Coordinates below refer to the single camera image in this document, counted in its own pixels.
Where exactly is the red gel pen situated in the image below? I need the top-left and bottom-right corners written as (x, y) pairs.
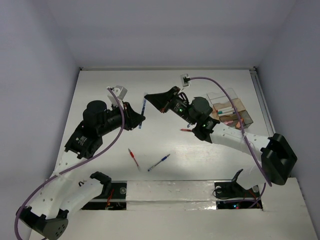
top-left (180, 128), bottom-right (192, 133)

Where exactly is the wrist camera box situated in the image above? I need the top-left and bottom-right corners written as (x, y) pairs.
top-left (110, 85), bottom-right (128, 101)
top-left (180, 73), bottom-right (191, 92)

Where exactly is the blue gel pen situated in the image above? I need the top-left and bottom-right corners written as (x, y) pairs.
top-left (138, 92), bottom-right (148, 129)

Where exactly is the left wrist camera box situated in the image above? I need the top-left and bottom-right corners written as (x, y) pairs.
top-left (110, 85), bottom-right (128, 101)

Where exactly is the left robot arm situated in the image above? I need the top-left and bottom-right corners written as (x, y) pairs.
top-left (19, 100), bottom-right (146, 240)

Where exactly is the red capped white marker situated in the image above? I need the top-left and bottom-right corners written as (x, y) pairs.
top-left (217, 107), bottom-right (233, 113)

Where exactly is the clear compartment organizer box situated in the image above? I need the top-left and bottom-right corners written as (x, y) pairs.
top-left (204, 88), bottom-right (254, 130)

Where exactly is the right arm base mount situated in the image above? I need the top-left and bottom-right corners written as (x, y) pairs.
top-left (212, 169), bottom-right (263, 210)

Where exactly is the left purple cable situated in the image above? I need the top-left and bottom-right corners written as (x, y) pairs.
top-left (14, 87), bottom-right (126, 240)

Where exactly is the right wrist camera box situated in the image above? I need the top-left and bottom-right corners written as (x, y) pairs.
top-left (180, 73), bottom-right (191, 92)

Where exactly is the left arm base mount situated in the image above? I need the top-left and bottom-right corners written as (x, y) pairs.
top-left (82, 182), bottom-right (127, 211)

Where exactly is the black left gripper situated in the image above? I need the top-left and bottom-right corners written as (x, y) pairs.
top-left (97, 99), bottom-right (145, 135)

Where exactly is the red ballpoint pen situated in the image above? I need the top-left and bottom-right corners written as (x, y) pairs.
top-left (128, 148), bottom-right (141, 171)

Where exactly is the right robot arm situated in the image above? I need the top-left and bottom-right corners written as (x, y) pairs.
top-left (144, 86), bottom-right (298, 196)

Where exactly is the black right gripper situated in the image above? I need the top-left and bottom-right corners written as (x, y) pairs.
top-left (144, 87), bottom-right (197, 127)

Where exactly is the blue ballpoint pen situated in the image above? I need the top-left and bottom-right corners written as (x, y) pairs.
top-left (147, 154), bottom-right (171, 172)

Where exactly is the green capped white marker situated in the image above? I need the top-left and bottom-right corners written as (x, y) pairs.
top-left (217, 109), bottom-right (234, 115)

